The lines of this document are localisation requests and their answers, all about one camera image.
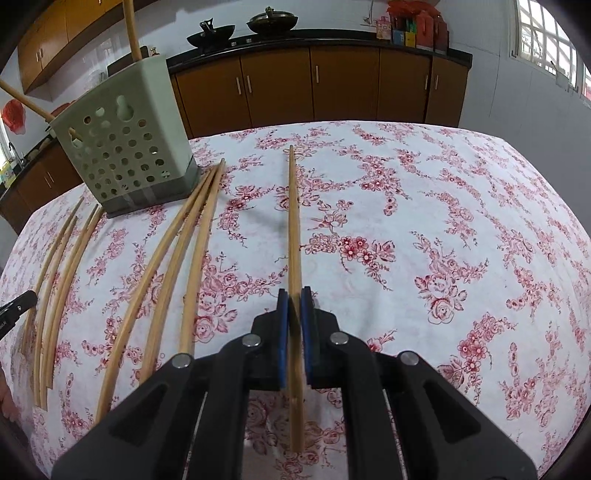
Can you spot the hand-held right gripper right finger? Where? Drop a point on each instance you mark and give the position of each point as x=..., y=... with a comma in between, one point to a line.
x=307, y=341

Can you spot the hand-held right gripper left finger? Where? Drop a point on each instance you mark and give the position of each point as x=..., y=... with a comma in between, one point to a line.
x=282, y=341

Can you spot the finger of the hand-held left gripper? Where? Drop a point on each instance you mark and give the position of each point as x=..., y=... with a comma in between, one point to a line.
x=18, y=308

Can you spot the wooden chopstick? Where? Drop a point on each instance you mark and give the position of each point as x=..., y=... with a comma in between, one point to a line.
x=46, y=309
x=294, y=230
x=57, y=304
x=147, y=288
x=173, y=270
x=51, y=258
x=131, y=27
x=66, y=295
x=25, y=101
x=199, y=256

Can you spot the green perforated utensil holder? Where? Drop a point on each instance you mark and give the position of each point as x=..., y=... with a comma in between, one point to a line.
x=134, y=143

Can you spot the yellow detergent bottle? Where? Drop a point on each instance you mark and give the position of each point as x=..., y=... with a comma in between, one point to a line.
x=5, y=174

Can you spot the metal sink faucet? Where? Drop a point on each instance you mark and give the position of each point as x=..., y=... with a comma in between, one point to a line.
x=16, y=154

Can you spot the red floral tablecloth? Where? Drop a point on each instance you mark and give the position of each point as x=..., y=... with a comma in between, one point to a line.
x=415, y=207

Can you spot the brown lower kitchen cabinets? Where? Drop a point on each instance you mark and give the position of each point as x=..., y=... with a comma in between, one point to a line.
x=277, y=87

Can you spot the brown kitchen cabinets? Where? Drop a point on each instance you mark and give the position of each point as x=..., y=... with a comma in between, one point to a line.
x=51, y=46
x=277, y=87

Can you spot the brown upper kitchen cabinets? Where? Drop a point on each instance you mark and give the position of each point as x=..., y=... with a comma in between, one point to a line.
x=51, y=46

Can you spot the black kitchen countertop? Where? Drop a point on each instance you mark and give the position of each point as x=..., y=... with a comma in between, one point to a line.
x=351, y=40

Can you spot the black wok with lid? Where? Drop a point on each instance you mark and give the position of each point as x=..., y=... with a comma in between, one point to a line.
x=272, y=23

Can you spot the teal seasoning box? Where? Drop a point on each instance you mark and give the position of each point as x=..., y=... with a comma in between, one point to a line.
x=398, y=35

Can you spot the yellow seasoning box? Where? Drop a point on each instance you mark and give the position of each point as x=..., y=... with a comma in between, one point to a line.
x=409, y=38

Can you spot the pink label jar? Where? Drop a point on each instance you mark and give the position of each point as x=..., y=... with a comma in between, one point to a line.
x=383, y=28

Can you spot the large red sauce bottle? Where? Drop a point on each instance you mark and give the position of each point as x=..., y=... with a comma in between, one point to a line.
x=425, y=30

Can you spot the dark red sauce bottle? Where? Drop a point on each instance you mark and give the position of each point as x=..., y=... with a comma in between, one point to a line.
x=441, y=32

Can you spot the red plastic bag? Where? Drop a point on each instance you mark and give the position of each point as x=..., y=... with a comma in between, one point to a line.
x=408, y=7

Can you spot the barred window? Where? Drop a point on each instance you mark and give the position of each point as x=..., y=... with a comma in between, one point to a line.
x=545, y=32

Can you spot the red wall ornament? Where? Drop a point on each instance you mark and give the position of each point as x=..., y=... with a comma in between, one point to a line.
x=13, y=117

